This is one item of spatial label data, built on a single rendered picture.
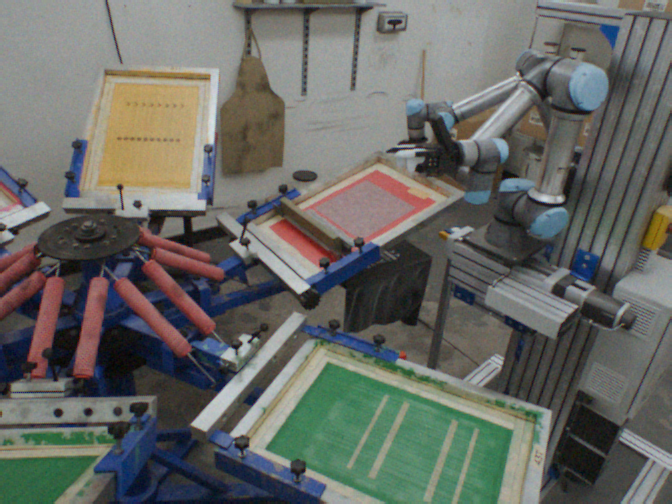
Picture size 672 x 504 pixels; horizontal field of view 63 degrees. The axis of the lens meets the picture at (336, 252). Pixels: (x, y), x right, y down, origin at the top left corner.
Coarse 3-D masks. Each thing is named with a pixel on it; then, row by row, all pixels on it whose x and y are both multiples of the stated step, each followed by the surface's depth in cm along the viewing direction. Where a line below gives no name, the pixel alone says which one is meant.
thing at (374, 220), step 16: (400, 192) 243; (368, 208) 237; (384, 208) 235; (400, 208) 233; (416, 208) 231; (336, 224) 231; (352, 224) 230; (368, 224) 228; (384, 224) 226; (368, 240) 220; (304, 256) 218; (320, 256) 217
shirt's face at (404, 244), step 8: (392, 248) 251; (400, 248) 251; (408, 248) 252; (416, 248) 252; (408, 256) 245; (416, 256) 246; (424, 256) 246; (384, 264) 238; (392, 264) 238; (400, 264) 239; (408, 264) 239; (360, 272) 231; (368, 272) 231; (376, 272) 232; (384, 272) 232; (352, 280) 225; (360, 280) 225
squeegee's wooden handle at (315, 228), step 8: (280, 200) 234; (288, 200) 233; (288, 208) 230; (296, 208) 227; (288, 216) 234; (296, 216) 227; (304, 216) 221; (304, 224) 224; (312, 224) 217; (320, 224) 215; (312, 232) 221; (320, 232) 214; (328, 232) 210; (320, 240) 218; (328, 240) 211; (336, 240) 208; (336, 248) 210
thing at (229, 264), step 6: (234, 258) 210; (222, 264) 208; (228, 264) 208; (234, 264) 207; (240, 264) 208; (228, 270) 206; (234, 270) 208; (228, 276) 207; (234, 276) 209; (222, 282) 207
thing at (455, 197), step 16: (368, 160) 262; (384, 160) 261; (336, 176) 255; (416, 176) 245; (304, 192) 249; (320, 192) 253; (448, 192) 232; (432, 208) 224; (448, 208) 225; (240, 224) 239; (256, 224) 240; (416, 224) 217; (272, 240) 224; (384, 240) 212; (400, 240) 216; (288, 256) 214; (304, 272) 205
